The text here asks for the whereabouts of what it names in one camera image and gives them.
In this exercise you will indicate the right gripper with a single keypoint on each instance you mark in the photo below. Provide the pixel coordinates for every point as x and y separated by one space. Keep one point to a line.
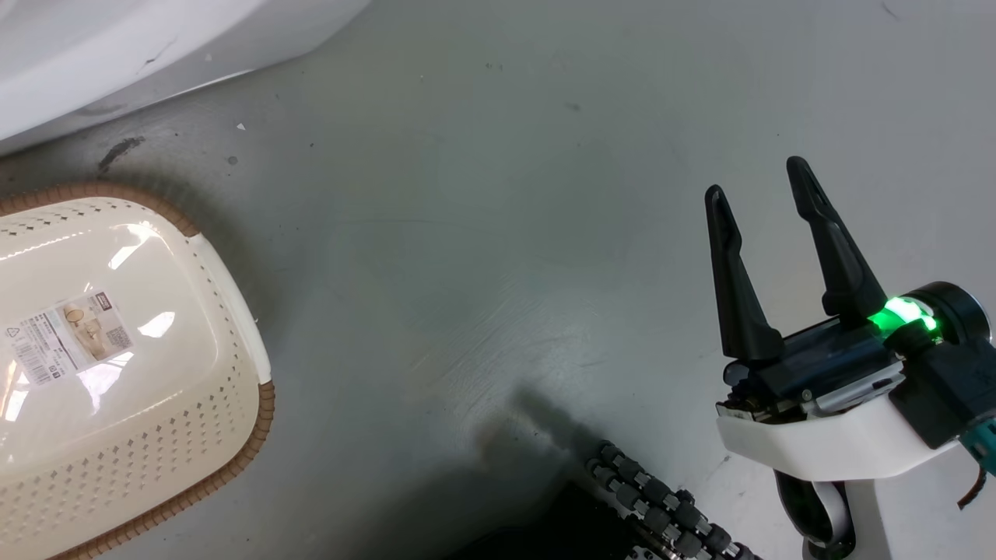
832 435

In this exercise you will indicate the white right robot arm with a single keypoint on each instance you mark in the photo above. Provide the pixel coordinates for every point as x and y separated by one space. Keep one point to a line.
865 517

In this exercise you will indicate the cream perforated laundry basket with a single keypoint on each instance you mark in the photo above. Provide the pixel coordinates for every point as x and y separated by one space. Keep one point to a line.
156 404

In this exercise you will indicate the paper label sticker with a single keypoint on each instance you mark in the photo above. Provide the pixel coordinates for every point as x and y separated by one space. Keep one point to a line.
74 336

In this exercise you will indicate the dark wrist camera box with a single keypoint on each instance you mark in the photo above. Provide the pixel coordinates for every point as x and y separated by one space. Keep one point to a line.
945 389

